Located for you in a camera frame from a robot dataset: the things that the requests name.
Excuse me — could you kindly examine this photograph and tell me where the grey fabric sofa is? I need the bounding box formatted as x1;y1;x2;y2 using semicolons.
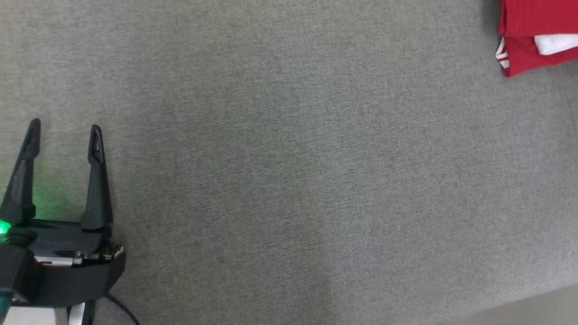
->
0;0;578;325

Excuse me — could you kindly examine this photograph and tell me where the red and white jersey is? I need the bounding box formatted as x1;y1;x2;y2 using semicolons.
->
495;0;578;78

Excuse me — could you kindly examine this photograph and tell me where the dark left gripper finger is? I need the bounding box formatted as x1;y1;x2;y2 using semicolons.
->
0;118;42;225
80;124;114;231

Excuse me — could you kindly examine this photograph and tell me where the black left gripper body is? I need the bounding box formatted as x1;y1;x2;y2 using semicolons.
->
20;219;126;307

